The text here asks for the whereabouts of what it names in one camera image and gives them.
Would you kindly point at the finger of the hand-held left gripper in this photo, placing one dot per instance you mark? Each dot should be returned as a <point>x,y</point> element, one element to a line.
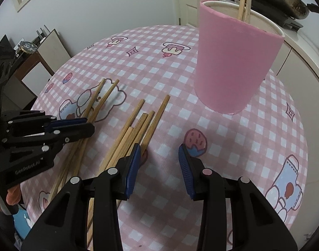
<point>68,123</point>
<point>78,132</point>

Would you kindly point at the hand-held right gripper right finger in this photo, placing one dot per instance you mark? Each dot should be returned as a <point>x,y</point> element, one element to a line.
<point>186,172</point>

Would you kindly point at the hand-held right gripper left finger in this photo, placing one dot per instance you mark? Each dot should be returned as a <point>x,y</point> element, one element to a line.
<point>132,172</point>

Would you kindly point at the pink cup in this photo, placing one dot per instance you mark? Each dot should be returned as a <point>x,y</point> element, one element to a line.
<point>227,65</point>

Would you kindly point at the person's left hand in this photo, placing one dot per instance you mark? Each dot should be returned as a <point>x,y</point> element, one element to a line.
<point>13,196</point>

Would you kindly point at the brown wooden cabinet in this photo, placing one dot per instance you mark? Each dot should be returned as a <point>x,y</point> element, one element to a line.
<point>43,62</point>

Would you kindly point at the beige leaning board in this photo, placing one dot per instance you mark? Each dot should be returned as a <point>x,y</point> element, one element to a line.
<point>55,47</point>

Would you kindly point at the round table clock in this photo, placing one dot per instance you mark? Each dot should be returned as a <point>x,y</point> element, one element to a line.
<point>27,47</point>

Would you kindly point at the pink checked tablecloth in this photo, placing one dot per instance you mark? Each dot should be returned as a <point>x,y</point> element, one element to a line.
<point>175,83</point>

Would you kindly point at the white wifi router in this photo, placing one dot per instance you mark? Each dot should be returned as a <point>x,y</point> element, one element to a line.
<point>42,34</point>

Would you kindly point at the black television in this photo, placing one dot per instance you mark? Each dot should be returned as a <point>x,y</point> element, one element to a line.
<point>5,41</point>

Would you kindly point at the white door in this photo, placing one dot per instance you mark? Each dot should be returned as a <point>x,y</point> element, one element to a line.
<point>188,0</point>

